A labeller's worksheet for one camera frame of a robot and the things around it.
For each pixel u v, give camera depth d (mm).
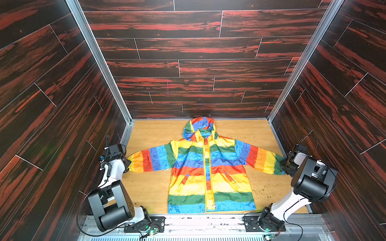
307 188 483
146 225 689
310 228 734
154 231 703
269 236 706
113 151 678
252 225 732
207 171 920
